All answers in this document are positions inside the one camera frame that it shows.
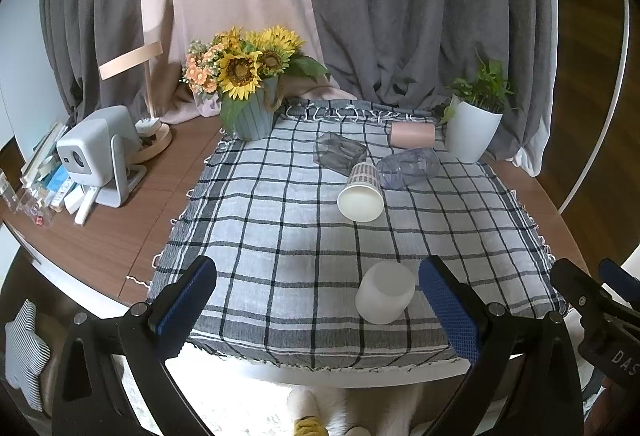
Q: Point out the white plant pot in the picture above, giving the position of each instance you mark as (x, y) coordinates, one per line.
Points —
(470, 134)

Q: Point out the grey projector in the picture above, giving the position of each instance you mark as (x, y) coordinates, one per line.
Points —
(92, 144)

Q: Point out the clear plastic cup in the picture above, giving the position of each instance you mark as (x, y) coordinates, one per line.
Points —
(410, 168)

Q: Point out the plaid paper cup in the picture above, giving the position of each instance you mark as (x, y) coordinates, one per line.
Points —
(361, 196)

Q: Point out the sunflower bouquet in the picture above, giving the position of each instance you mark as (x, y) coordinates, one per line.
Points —
(240, 69)

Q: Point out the yellow slipper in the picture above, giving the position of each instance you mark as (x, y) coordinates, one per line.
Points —
(310, 428)

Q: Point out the clear plastic box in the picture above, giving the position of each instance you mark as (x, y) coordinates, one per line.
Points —
(25, 203)

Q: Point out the plaid tablecloth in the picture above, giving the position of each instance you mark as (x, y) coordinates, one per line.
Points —
(280, 236)

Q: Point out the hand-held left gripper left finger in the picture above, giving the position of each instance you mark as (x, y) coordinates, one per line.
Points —
(184, 302)

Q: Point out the blue ribbed vase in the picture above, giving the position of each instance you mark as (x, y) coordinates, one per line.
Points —
(255, 117)

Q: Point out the white charger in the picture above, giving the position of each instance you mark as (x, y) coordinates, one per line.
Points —
(147, 126)

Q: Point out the white frosted cup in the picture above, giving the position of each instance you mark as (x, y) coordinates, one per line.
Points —
(384, 292)

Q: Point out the pink cup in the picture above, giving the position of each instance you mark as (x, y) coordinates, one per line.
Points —
(412, 135)

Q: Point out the grey curtain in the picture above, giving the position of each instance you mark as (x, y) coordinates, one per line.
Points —
(425, 1)
(100, 16)

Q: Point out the white hoop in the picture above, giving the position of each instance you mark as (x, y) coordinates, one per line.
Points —
(612, 91)

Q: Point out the striped star cushion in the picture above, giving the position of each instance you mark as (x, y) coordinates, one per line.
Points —
(27, 356)

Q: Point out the small items pile at edge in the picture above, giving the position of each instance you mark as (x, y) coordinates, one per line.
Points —
(45, 161)

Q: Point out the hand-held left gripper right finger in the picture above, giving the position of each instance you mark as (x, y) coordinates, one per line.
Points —
(450, 311)

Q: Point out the wooden desk lamp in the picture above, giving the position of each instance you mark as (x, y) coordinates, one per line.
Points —
(131, 59)

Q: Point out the green potted plant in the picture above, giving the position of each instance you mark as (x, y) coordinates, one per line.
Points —
(482, 89)

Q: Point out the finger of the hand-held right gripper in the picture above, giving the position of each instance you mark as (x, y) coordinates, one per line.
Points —
(575, 281)
(612, 272)

